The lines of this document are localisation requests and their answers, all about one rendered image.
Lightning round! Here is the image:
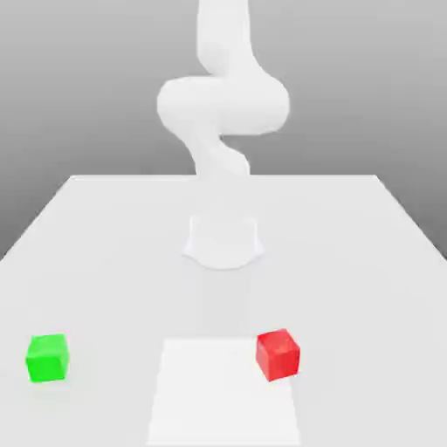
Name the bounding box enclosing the small green cube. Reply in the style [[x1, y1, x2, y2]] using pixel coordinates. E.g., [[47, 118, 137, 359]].
[[24, 333, 71, 384]]

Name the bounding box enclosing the small red cube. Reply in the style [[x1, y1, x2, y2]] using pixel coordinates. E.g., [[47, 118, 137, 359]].
[[255, 327, 301, 382]]

